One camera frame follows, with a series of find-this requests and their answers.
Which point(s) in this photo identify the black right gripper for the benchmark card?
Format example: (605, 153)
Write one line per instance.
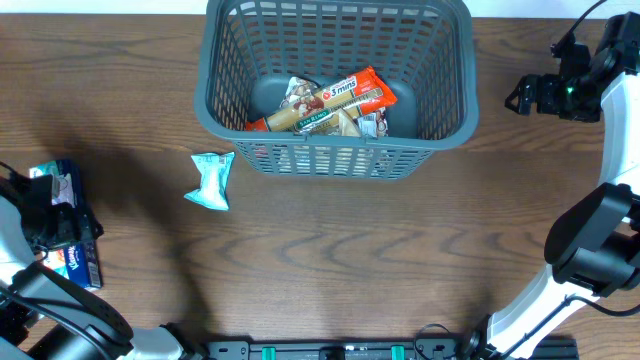
(547, 84)

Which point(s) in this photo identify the small brown white snack packet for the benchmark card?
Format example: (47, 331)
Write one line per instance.
(296, 89)

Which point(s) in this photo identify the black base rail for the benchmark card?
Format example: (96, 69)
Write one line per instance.
(425, 348)

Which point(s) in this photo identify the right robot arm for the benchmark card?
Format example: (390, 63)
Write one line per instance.
(586, 259)

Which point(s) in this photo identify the teal snack wrapper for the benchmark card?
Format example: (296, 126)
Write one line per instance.
(215, 170)

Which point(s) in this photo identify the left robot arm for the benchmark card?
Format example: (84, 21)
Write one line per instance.
(87, 327)

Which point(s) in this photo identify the grey plastic lattice basket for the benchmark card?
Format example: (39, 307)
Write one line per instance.
(423, 50)

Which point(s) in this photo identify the red spaghetti packet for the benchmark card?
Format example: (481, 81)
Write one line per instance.
(358, 94)

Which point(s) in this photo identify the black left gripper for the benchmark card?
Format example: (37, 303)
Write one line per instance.
(67, 230)

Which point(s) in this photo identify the beige snack bag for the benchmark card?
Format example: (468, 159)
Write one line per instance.
(339, 123)

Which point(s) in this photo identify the blue Kleenex tissue multipack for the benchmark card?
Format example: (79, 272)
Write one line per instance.
(77, 262)

